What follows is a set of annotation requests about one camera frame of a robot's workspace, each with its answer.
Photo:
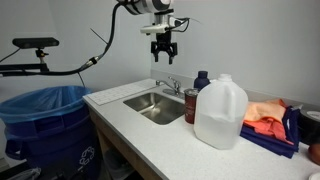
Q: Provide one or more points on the chrome sink faucet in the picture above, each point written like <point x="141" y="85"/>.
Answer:
<point x="175" y="86"/>

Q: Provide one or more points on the blue plastic bin liner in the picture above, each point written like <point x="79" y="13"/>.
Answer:
<point x="40" y="100"/>

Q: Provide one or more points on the white plate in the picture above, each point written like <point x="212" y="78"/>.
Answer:
<point x="315" y="176"/>

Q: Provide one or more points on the dark red tumbler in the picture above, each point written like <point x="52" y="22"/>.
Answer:
<point x="190" y="106"/>

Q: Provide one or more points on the dark blue bottle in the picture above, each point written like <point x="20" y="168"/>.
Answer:
<point x="201" y="81"/>

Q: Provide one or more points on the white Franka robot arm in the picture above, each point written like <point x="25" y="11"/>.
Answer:
<point x="146" y="6"/>

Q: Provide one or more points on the black stereo camera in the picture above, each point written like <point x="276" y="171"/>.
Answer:
<point x="35" y="42"/>

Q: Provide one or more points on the black camera support pole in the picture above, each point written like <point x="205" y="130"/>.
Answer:
<point x="20" y="66"/>

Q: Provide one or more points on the stainless steel sink basin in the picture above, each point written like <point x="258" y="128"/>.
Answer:
<point x="156" y="108"/>

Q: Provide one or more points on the white tiled mat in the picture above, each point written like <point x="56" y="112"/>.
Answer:
<point x="116" y="92"/>

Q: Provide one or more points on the red round container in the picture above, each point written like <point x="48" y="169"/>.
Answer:
<point x="315" y="154"/>

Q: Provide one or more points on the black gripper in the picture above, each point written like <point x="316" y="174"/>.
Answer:
<point x="164" y="43"/>

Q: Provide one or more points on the light orange cloth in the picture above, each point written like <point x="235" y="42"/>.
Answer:
<point x="266" y="110"/>

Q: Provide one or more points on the clear plastic bag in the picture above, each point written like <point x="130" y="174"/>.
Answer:
<point x="26" y="174"/>

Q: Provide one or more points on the translucent white plastic jug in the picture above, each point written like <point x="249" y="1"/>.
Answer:
<point x="220" y="113"/>

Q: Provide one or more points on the dark blue cloth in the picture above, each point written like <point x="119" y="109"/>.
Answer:
<point x="263" y="142"/>

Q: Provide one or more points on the wooden counter base cabinet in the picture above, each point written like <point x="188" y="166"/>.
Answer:
<point x="133" y="160"/>

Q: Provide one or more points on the red orange cloth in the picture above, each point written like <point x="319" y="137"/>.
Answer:
<point x="271" y="128"/>

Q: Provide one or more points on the crumpled grey plastic bag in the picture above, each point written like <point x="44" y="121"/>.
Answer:
<point x="116" y="163"/>

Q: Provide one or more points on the blue recycling bin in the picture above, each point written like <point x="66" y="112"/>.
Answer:
<point x="50" y="146"/>

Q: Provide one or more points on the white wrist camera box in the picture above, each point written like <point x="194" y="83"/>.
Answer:
<point x="155" y="29"/>

